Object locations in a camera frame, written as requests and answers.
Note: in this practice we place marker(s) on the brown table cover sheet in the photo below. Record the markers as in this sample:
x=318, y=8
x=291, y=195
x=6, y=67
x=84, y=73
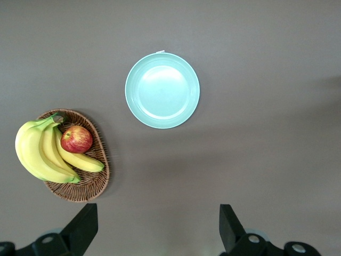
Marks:
x=239, y=53

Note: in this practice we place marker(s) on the mint green round plate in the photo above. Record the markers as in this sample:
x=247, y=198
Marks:
x=162, y=90

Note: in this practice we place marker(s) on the yellow banana bunch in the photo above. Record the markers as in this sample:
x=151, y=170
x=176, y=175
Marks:
x=29, y=149

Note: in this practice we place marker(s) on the red apple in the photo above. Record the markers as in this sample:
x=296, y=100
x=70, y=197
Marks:
x=77, y=140

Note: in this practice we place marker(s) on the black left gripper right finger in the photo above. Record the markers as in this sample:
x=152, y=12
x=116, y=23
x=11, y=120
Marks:
x=230, y=232

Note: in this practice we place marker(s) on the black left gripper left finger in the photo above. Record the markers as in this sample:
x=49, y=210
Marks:
x=77, y=234

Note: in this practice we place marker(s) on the brown wicker basket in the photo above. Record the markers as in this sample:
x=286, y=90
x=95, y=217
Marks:
x=88, y=186

